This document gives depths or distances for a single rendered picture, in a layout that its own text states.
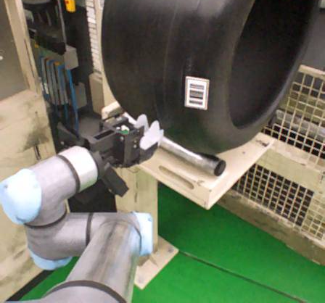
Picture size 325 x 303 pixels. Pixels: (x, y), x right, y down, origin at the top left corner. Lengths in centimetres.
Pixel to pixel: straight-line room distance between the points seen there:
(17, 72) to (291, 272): 145
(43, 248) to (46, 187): 12
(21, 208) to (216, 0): 45
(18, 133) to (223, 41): 82
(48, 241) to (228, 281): 124
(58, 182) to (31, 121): 70
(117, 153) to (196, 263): 119
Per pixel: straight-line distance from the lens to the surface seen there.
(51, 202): 60
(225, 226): 196
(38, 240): 64
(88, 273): 39
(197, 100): 66
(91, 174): 62
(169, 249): 181
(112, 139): 65
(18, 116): 124
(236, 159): 109
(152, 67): 68
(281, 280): 183
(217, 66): 65
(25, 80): 127
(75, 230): 63
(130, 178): 134
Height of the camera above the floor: 151
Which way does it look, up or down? 39 degrees down
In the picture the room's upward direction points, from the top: straight up
